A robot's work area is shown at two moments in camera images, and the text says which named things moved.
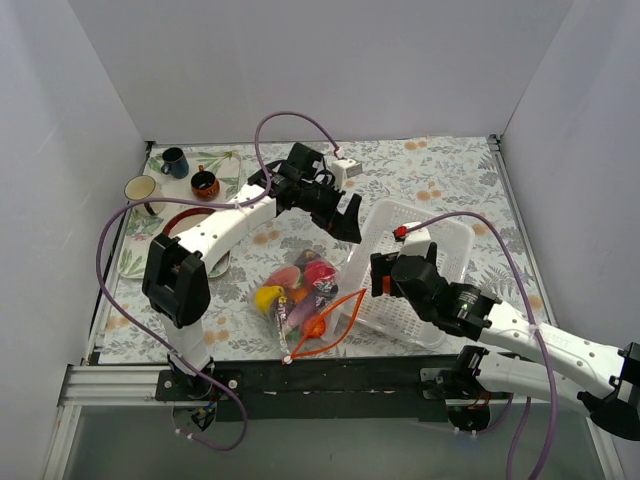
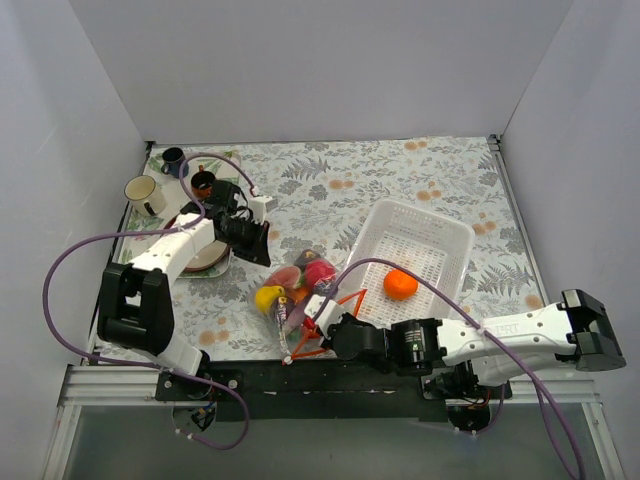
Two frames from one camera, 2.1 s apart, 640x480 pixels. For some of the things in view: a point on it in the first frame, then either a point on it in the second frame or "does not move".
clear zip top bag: x=303 y=303 does not move
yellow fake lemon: x=266 y=295 does not move
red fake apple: x=316 y=271 does not move
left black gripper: x=333 y=214 → x=257 y=245
